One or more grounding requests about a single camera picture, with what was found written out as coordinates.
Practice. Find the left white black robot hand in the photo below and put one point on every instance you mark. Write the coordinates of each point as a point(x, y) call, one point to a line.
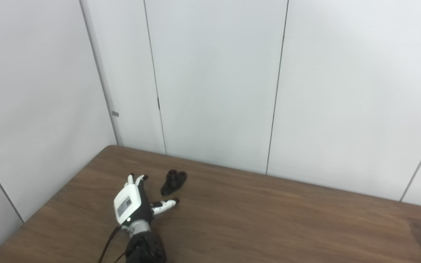
point(128, 202)

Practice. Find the black plastic holder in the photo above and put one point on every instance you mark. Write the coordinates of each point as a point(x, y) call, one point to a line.
point(172, 184)

